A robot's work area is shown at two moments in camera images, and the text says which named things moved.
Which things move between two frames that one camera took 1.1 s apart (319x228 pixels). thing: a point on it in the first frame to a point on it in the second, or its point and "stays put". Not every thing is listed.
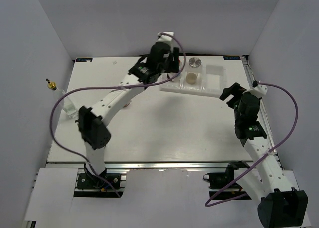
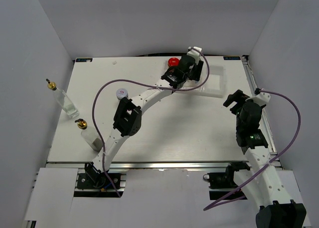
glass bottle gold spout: x=65 y=102 stays put
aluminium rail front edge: x=143 y=165 stays put
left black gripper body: x=168 y=67 to x=195 y=71
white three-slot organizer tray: x=199 y=78 stays put
